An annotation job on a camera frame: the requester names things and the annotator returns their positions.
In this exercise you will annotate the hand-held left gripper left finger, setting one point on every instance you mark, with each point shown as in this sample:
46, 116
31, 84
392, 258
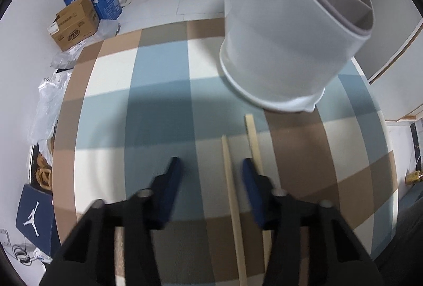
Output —
170, 187

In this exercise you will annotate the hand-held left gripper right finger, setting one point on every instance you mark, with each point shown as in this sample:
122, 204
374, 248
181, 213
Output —
252, 187

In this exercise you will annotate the wooden chopstick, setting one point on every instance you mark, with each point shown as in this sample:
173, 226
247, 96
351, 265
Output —
233, 200
253, 140

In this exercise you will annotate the white utensil holder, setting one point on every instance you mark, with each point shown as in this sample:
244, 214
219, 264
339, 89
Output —
281, 58

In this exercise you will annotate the plaid tablecloth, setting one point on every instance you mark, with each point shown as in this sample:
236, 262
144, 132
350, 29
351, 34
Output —
158, 107

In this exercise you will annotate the brown sandals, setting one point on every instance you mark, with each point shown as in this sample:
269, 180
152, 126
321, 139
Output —
43, 173

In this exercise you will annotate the navy shoe box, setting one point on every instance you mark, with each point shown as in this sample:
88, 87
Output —
36, 220

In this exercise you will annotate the clear plastic bag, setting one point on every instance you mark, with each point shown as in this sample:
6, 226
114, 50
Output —
46, 107

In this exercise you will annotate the grey plastic parcel bag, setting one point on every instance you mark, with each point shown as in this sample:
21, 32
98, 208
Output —
66, 59

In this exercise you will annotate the white panel with wood trim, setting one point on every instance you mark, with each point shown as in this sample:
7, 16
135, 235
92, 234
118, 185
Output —
396, 74

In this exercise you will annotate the brown cardboard box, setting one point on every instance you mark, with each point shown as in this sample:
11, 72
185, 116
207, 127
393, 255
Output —
77, 25

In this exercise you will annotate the blue cardboard box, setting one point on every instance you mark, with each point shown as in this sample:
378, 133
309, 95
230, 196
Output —
109, 3

